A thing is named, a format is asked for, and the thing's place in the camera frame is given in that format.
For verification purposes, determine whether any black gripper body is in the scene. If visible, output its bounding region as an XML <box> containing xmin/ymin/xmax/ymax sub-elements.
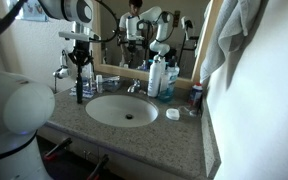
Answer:
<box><xmin>72</xmin><ymin>39</ymin><xmax>89</xmax><ymax>55</ymax></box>

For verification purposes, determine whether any small white bottle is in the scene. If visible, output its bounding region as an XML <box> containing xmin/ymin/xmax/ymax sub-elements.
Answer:
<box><xmin>96</xmin><ymin>74</ymin><xmax>104</xmax><ymax>94</ymax></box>

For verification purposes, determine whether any tall white pump bottle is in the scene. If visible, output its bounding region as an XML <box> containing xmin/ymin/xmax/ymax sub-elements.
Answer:
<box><xmin>147</xmin><ymin>54</ymin><xmax>164</xmax><ymax>98</ymax></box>

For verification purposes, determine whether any blue mouthwash bottle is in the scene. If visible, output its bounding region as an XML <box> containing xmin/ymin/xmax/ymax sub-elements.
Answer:
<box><xmin>157</xmin><ymin>59</ymin><xmax>180</xmax><ymax>103</ymax></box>

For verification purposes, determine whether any blue white blister pack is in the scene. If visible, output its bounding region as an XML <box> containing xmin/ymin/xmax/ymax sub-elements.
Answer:
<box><xmin>82</xmin><ymin>88</ymin><xmax>97</xmax><ymax>100</ymax></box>

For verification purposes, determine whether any clear plastic container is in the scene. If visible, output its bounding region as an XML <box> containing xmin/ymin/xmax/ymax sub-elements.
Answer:
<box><xmin>102</xmin><ymin>75</ymin><xmax>123</xmax><ymax>93</ymax></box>

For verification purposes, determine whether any chrome faucet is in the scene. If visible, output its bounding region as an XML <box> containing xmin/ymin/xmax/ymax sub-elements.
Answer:
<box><xmin>127</xmin><ymin>78</ymin><xmax>147</xmax><ymax>95</ymax></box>

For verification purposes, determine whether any white oval sink basin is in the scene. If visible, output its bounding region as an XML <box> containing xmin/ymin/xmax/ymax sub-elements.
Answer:
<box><xmin>85</xmin><ymin>94</ymin><xmax>159</xmax><ymax>128</ymax></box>

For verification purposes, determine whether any vanity cabinet front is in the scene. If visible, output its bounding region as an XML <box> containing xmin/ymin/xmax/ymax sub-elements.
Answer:
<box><xmin>37</xmin><ymin>124</ymin><xmax>188</xmax><ymax>180</ymax></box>

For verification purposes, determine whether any white round lens case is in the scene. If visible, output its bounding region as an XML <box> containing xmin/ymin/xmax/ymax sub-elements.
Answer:
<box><xmin>165</xmin><ymin>108</ymin><xmax>181</xmax><ymax>121</ymax></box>

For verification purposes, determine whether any wood framed mirror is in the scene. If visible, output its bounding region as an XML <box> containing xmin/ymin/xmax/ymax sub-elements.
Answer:
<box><xmin>89</xmin><ymin>0</ymin><xmax>224</xmax><ymax>90</ymax></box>

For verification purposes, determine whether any clear plastic wrapper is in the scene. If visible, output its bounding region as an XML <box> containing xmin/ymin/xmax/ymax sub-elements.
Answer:
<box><xmin>178</xmin><ymin>104</ymin><xmax>200</xmax><ymax>118</ymax></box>

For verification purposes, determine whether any red capped spray can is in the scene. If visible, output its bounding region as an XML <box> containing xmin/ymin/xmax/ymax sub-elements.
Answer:
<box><xmin>187</xmin><ymin>82</ymin><xmax>204</xmax><ymax>108</ymax></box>

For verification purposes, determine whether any grey hanging towel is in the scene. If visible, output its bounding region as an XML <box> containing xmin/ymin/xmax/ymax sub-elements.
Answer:
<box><xmin>199</xmin><ymin>0</ymin><xmax>262</xmax><ymax>85</ymax></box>

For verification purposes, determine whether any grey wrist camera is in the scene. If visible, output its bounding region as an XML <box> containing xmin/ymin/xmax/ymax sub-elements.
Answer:
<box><xmin>58</xmin><ymin>30</ymin><xmax>101</xmax><ymax>43</ymax></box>

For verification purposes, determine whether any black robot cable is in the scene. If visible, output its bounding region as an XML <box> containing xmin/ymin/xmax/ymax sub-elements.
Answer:
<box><xmin>90</xmin><ymin>0</ymin><xmax>121</xmax><ymax>44</ymax></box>

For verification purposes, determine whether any blue wall poster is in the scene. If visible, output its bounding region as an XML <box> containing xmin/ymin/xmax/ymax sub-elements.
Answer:
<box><xmin>7</xmin><ymin>0</ymin><xmax>49</xmax><ymax>23</ymax></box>

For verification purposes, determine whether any black arm cable bracket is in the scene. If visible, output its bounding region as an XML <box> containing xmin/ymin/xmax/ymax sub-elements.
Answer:
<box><xmin>0</xmin><ymin>0</ymin><xmax>28</xmax><ymax>62</ymax></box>

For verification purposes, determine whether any red handled black clamp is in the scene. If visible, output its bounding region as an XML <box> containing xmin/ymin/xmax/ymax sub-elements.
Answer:
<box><xmin>86</xmin><ymin>153</ymin><xmax>110</xmax><ymax>180</ymax></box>
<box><xmin>43</xmin><ymin>136</ymin><xmax>74</xmax><ymax>161</ymax></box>

